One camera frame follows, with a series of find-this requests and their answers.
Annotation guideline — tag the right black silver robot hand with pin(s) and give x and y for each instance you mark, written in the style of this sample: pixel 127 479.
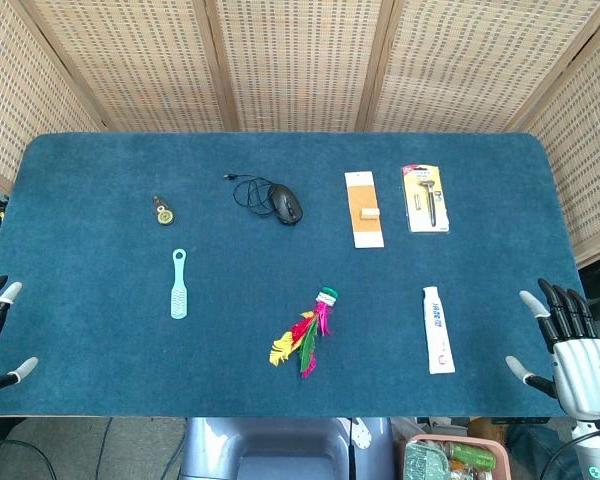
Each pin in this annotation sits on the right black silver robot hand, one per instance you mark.
pixel 585 372

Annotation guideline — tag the colourful feather shuttlecock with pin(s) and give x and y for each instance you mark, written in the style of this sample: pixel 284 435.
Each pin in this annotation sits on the colourful feather shuttlecock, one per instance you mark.
pixel 325 307

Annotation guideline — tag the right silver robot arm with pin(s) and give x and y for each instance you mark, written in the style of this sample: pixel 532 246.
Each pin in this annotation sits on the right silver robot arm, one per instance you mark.
pixel 597 455

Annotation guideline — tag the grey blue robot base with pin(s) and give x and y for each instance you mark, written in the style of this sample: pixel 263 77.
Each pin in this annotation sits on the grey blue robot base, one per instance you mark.
pixel 260 450

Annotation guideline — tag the blue carpet table mat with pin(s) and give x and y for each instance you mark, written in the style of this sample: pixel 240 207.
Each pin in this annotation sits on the blue carpet table mat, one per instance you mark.
pixel 105 350

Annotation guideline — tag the pink plastic basket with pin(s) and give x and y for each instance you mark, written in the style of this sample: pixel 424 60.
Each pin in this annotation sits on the pink plastic basket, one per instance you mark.
pixel 502 462

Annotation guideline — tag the green bottle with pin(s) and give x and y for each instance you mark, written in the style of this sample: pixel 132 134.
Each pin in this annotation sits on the green bottle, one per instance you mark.
pixel 472 455

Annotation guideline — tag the white tube of cream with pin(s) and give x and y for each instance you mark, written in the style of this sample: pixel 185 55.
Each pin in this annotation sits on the white tube of cream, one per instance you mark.
pixel 438 330

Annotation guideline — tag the green patterned cloth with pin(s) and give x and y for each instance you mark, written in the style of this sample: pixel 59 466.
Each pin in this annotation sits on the green patterned cloth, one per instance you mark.
pixel 425 462

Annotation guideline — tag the mint green plastic brush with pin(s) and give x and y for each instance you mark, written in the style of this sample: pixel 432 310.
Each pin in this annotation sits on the mint green plastic brush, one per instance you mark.
pixel 179 295

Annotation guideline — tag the woven bamboo screen panel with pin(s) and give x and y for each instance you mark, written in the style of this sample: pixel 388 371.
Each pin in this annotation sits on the woven bamboo screen panel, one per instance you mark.
pixel 300 65
pixel 140 65
pixel 470 65
pixel 590 150
pixel 15 110

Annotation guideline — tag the white perforated plate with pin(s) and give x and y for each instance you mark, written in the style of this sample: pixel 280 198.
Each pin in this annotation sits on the white perforated plate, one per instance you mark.
pixel 362 434

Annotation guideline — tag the packaged razor on card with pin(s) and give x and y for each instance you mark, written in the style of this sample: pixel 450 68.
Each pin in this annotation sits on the packaged razor on card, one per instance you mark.
pixel 426 200

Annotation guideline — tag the small beige block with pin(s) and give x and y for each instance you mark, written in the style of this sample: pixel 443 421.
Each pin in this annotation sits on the small beige block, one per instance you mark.
pixel 370 213

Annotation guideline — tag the black computer mouse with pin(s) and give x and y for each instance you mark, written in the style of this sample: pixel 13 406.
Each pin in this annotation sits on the black computer mouse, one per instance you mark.
pixel 286 204

